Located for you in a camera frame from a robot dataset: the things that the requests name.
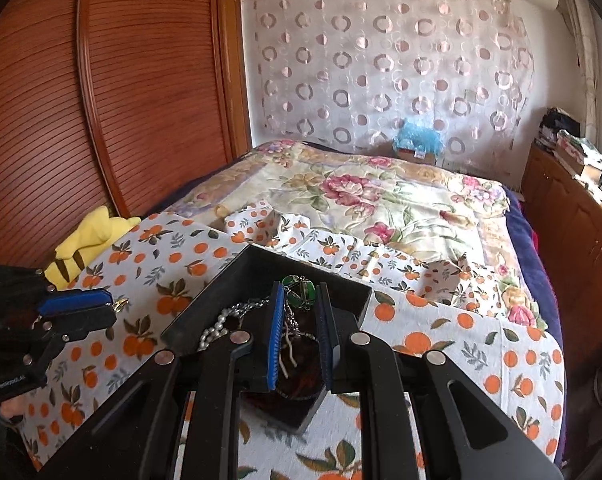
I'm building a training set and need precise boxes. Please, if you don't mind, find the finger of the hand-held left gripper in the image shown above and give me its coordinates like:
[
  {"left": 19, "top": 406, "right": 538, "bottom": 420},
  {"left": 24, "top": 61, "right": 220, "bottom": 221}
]
[
  {"left": 36, "top": 287, "right": 114, "bottom": 318},
  {"left": 43, "top": 305, "right": 118, "bottom": 345}
]

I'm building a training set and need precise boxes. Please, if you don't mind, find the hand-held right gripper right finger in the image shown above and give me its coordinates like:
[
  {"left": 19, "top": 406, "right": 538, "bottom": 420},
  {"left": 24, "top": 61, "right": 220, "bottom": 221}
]
[{"left": 316, "top": 282, "right": 564, "bottom": 480}]

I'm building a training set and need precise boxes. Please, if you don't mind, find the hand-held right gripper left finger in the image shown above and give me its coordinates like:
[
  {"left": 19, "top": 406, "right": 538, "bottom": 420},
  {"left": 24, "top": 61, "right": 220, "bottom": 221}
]
[{"left": 38, "top": 282, "right": 288, "bottom": 480}]

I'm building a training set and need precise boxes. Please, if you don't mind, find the hair comb with prongs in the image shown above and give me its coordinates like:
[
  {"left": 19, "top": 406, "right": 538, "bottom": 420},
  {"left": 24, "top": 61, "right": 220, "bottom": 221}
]
[{"left": 280, "top": 274, "right": 319, "bottom": 376}]

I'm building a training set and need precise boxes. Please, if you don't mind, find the pearl necklace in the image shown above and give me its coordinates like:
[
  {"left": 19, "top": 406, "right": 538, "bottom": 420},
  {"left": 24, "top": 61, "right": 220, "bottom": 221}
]
[{"left": 198, "top": 297, "right": 272, "bottom": 352}]

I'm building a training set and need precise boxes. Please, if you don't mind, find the black cardboard box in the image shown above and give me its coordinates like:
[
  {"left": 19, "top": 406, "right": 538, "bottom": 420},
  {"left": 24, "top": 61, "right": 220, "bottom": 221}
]
[{"left": 161, "top": 245, "right": 373, "bottom": 436}]

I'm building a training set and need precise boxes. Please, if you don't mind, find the yellow plush toy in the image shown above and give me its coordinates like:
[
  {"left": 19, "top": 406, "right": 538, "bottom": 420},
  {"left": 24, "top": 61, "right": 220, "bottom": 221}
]
[{"left": 43, "top": 206, "right": 142, "bottom": 291}]

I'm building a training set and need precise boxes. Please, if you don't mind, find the orange print cloth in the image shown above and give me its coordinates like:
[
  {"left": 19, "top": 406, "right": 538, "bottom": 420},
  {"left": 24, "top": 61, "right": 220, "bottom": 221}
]
[{"left": 18, "top": 200, "right": 564, "bottom": 480}]

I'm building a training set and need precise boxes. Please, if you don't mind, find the floral blanket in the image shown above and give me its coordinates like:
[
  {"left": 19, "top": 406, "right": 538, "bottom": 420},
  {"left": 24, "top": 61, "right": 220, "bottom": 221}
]
[{"left": 166, "top": 140, "right": 549, "bottom": 331}]

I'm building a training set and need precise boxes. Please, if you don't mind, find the small cardboard box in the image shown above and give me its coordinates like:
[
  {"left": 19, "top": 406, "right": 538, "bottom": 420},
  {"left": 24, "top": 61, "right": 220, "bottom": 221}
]
[{"left": 396, "top": 147, "right": 438, "bottom": 166}]

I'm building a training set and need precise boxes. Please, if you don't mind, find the dark blue blanket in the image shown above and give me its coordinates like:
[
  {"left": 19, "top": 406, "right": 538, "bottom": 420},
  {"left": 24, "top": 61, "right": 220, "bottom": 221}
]
[{"left": 503, "top": 187, "right": 565, "bottom": 466}]

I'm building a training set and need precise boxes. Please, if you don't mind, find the brown wooden wardrobe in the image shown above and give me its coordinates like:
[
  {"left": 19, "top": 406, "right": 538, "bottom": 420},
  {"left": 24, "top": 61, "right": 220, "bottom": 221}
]
[{"left": 0, "top": 0, "right": 254, "bottom": 271}]

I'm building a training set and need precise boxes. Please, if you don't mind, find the blue gift bag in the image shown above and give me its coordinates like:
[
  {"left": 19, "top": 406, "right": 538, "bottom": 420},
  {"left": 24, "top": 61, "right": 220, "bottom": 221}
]
[{"left": 393, "top": 117, "right": 446, "bottom": 154}]

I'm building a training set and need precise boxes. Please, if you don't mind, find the brown wooden cabinet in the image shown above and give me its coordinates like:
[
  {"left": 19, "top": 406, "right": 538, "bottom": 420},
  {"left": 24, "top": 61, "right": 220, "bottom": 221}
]
[{"left": 521, "top": 140, "right": 602, "bottom": 361}]

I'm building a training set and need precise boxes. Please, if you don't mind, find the pile of dark clothes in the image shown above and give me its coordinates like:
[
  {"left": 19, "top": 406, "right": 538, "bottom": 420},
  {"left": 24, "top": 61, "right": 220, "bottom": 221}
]
[{"left": 538, "top": 107, "right": 582, "bottom": 154}]

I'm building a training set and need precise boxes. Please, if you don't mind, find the stack of folded fabrics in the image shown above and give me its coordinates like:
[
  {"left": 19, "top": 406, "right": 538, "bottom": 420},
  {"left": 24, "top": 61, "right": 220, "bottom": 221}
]
[{"left": 556, "top": 130, "right": 602, "bottom": 182}]

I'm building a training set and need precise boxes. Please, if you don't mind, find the patterned window curtain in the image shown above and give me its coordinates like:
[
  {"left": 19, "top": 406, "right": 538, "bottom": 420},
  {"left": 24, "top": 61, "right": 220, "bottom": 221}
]
[{"left": 556, "top": 0, "right": 602, "bottom": 126}]

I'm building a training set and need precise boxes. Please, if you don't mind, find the circle pattern wall curtain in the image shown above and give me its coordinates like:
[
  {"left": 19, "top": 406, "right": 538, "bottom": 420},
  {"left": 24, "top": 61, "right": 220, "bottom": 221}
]
[{"left": 241, "top": 0, "right": 536, "bottom": 171}]

